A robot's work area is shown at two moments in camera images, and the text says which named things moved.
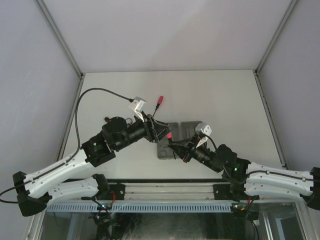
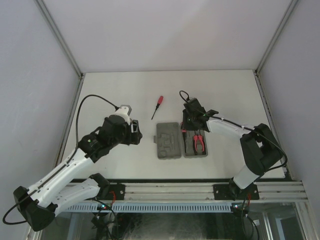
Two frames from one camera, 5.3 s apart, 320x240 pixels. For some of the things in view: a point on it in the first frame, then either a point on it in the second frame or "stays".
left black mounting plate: x=116 y=192 stays
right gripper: x=180 y=148 to x=186 y=125
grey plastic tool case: x=184 y=130 stays
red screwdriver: x=169 y=136 to x=183 y=133
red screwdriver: x=160 y=99 stays
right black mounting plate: x=222 y=192 stays
